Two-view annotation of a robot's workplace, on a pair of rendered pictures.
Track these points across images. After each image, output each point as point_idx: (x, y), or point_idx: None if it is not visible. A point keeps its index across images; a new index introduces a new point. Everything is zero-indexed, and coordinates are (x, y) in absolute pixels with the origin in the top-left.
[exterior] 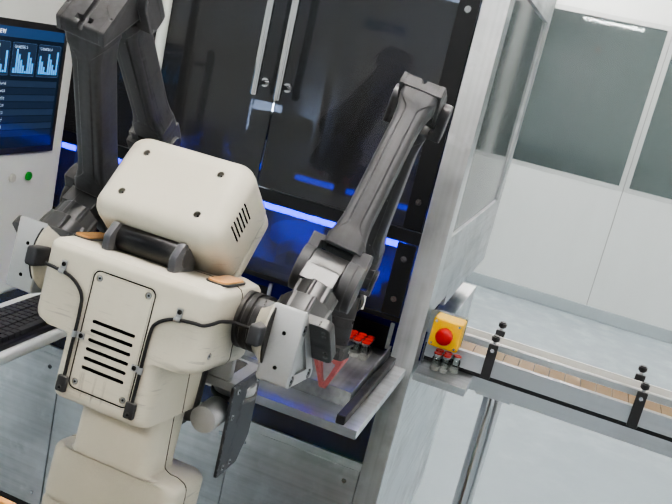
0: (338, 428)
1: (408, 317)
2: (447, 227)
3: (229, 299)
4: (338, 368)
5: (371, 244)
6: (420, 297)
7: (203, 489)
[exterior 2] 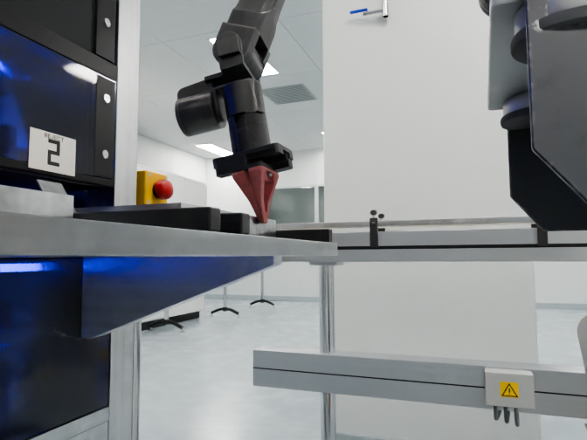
0: (331, 247)
1: (122, 176)
2: (137, 60)
3: None
4: (275, 186)
5: (278, 13)
6: (128, 148)
7: None
